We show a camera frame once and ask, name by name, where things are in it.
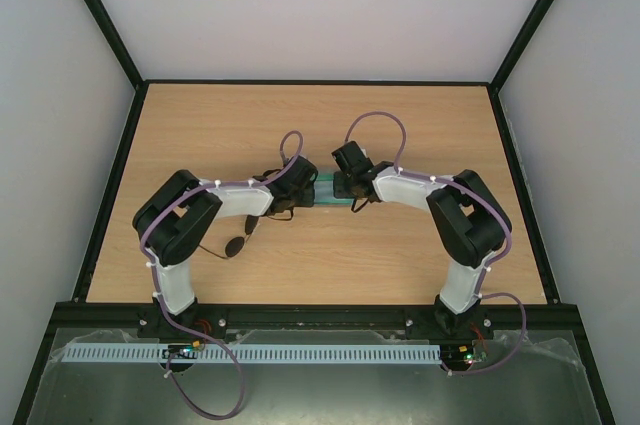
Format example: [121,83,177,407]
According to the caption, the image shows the light blue slotted cable duct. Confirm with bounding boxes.
[61,343,441,365]

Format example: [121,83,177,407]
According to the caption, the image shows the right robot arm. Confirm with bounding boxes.
[332,141,512,337]

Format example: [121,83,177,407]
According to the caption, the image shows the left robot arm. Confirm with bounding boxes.
[133,155,318,337]

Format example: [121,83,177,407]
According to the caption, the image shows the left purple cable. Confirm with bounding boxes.
[139,130,306,419]

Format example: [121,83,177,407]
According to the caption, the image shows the black front mounting rail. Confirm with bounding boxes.
[47,302,585,343]

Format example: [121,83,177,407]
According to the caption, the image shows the black aluminium frame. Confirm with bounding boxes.
[14,0,614,424]

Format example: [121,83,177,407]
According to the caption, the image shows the black round sunglasses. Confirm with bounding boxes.
[199,215,260,260]

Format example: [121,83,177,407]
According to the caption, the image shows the grey glasses case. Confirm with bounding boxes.
[314,172,353,207]

